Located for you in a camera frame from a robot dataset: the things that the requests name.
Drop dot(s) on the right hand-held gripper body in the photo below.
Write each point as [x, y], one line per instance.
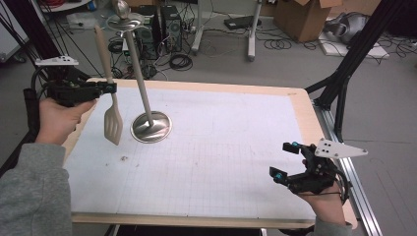
[314, 180]

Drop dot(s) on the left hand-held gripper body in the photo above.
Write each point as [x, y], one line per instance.
[70, 90]

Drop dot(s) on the beige slotted spatula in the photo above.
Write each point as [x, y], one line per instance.
[113, 126]

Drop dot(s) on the steel utensil stand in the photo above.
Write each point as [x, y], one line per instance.
[146, 98]

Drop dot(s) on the person's right hand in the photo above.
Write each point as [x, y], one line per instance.
[326, 206]

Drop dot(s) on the person's left hand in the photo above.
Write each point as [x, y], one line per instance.
[55, 123]

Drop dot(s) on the black computer tower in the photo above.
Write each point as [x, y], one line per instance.
[149, 32]
[170, 29]

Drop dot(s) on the white grid mat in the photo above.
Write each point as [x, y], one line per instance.
[213, 147]

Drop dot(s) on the white desk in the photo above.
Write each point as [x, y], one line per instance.
[251, 39]

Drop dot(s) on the large cardboard box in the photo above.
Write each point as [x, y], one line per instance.
[301, 19]

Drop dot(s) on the white foam board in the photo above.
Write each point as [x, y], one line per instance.
[377, 52]

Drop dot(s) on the grey plastic device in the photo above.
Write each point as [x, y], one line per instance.
[347, 28]

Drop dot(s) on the flat black box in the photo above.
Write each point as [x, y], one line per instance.
[241, 22]

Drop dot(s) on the aluminium rail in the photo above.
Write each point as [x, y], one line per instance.
[357, 196]

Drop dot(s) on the black metal frame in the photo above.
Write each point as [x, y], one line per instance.
[354, 49]

